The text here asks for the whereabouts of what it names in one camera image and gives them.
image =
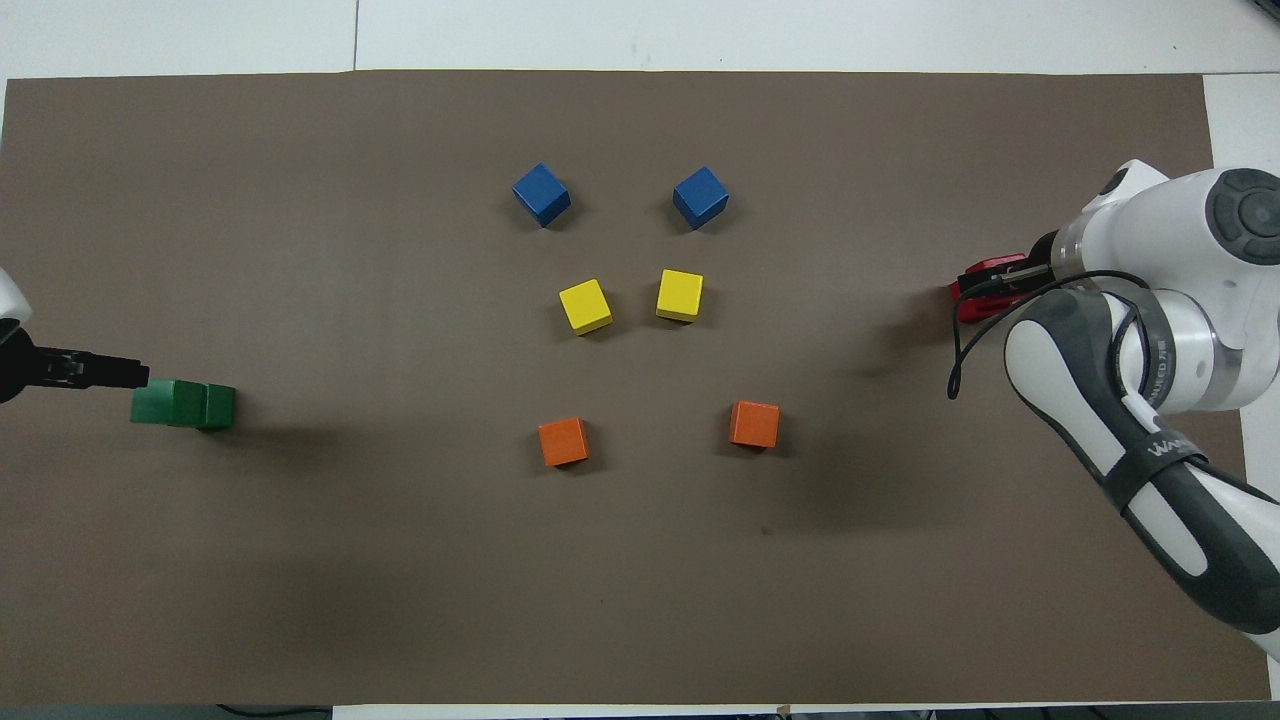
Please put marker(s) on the brown paper table mat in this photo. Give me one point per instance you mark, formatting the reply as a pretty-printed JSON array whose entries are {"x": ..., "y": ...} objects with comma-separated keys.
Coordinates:
[{"x": 500, "y": 600}]

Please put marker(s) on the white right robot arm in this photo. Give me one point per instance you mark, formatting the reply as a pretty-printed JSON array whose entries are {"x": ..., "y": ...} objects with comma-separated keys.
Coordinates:
[{"x": 1150, "y": 230}]

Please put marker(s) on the green wooden block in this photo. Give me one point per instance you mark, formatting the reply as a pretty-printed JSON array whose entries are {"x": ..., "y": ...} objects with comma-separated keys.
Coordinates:
[
  {"x": 222, "y": 407},
  {"x": 160, "y": 403}
]

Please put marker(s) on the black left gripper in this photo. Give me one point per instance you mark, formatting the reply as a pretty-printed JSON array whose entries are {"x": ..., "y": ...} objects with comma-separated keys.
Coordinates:
[{"x": 18, "y": 370}]

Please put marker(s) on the yellow wooden block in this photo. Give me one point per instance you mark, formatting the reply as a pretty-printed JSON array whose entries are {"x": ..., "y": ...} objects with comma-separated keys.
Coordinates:
[
  {"x": 585, "y": 305},
  {"x": 680, "y": 295}
]

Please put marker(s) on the orange wooden block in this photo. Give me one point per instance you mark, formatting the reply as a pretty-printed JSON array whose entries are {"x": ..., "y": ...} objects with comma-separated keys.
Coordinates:
[
  {"x": 754, "y": 424},
  {"x": 563, "y": 441}
]

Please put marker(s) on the blue wooden block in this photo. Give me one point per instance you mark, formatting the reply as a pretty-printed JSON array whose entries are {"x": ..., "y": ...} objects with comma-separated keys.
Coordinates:
[
  {"x": 541, "y": 194},
  {"x": 700, "y": 197}
]

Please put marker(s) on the red wooden block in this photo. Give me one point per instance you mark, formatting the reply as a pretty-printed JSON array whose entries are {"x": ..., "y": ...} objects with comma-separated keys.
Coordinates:
[
  {"x": 975, "y": 308},
  {"x": 1000, "y": 263}
]

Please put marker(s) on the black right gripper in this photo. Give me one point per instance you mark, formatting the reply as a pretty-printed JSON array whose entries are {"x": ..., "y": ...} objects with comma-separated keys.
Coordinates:
[{"x": 1045, "y": 260}]

